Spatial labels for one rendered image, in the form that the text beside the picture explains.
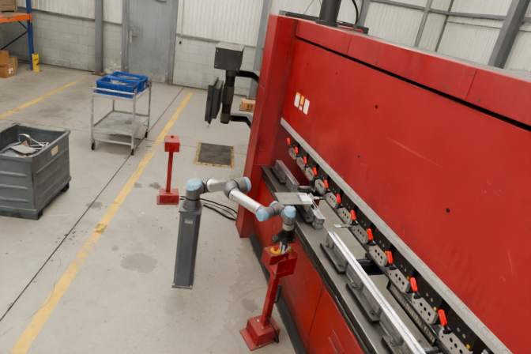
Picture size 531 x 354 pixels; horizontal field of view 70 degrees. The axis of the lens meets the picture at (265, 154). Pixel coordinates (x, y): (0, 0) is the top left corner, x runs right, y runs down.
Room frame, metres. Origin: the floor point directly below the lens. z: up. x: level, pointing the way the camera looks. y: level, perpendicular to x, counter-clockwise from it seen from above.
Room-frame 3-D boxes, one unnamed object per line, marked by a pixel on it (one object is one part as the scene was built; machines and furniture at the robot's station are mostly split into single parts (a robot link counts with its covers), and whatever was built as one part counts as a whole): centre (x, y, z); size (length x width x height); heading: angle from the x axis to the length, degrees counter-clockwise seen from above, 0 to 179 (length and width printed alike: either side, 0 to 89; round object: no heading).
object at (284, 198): (2.68, -0.28, 1.00); 0.26 x 0.18 x 0.01; 110
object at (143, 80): (5.62, 2.26, 0.92); 0.50 x 0.36 x 0.18; 95
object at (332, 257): (2.14, -0.57, 0.89); 0.30 x 0.05 x 0.03; 20
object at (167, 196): (3.94, 1.07, 0.41); 0.25 x 0.20 x 0.83; 110
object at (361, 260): (2.30, -0.98, 0.81); 0.64 x 0.08 x 0.14; 110
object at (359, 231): (2.00, -0.68, 1.26); 0.15 x 0.09 x 0.17; 20
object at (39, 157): (3.44, 2.45, 0.36); 0.80 x 0.60 x 0.72; 5
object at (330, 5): (3.27, -0.35, 2.54); 0.33 x 0.25 x 0.47; 20
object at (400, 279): (1.62, -0.82, 1.26); 0.15 x 0.09 x 0.17; 20
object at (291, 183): (3.24, -0.23, 0.92); 0.50 x 0.06 x 0.10; 20
